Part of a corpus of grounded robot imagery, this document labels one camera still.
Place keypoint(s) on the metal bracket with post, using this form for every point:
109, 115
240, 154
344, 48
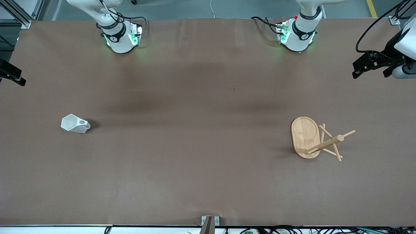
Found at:
209, 224

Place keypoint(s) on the wooden cup rack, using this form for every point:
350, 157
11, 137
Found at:
305, 136

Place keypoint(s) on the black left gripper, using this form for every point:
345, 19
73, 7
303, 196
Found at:
390, 53

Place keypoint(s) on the white faceted cup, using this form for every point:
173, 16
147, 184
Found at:
73, 123

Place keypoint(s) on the brown table cover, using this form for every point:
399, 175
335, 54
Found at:
208, 162

